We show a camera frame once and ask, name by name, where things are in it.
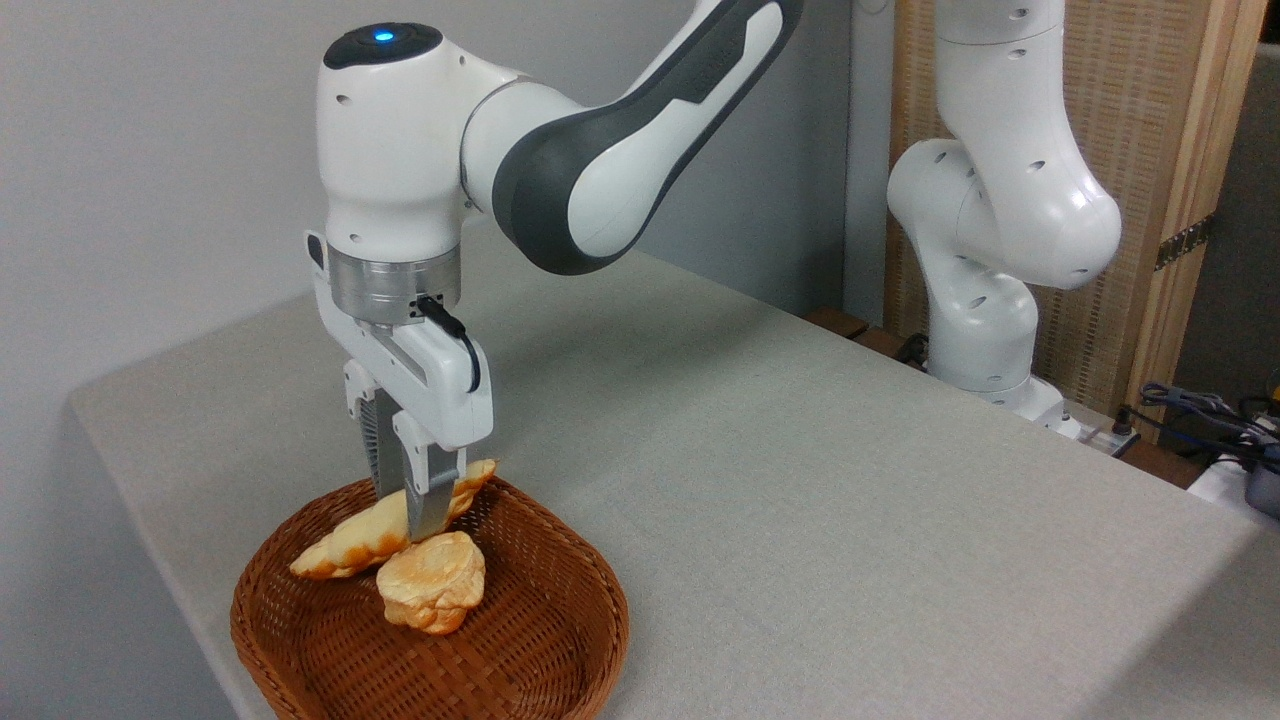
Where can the white box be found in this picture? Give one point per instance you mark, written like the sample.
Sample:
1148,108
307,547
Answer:
1218,485

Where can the dark grey device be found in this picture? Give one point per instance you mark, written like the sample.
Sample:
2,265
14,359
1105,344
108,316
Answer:
1265,490

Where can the black metal screen hinge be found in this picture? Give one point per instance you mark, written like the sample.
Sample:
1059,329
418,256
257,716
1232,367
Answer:
1185,242

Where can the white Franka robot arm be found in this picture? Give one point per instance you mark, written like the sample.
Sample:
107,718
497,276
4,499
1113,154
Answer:
390,150

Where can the brown woven wicker basket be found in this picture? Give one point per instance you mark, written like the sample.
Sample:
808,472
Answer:
520,640

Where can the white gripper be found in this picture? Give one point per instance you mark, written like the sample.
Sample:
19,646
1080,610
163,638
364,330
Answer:
440,385

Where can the wooden woven folding screen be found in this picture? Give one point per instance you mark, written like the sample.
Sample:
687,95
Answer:
1135,100

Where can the brown wooden base board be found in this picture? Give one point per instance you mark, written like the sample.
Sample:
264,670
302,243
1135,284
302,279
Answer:
850,325

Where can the round bread roll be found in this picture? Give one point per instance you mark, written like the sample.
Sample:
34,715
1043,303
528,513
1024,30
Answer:
432,585

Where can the long croissant-shaped bread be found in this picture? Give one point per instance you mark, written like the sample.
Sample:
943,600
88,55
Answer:
350,545

